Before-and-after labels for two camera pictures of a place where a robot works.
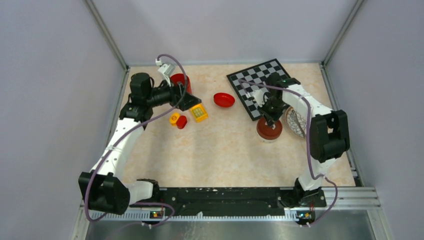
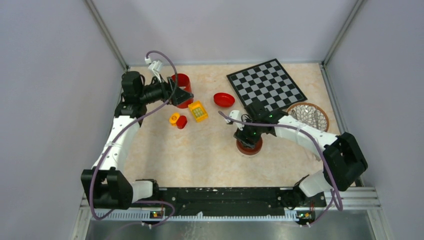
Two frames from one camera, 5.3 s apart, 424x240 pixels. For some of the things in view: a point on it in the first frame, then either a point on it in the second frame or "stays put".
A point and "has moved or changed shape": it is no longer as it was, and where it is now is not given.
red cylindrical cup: [183, 78] stays put
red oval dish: [223, 99] stays put
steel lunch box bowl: [269, 141] to [249, 156]
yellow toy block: [173, 119] stays put
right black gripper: [270, 119] to [242, 135]
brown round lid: [266, 132] has moved or changed shape
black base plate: [239, 199] stays put
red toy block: [181, 122] stays put
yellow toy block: [199, 112] stays put
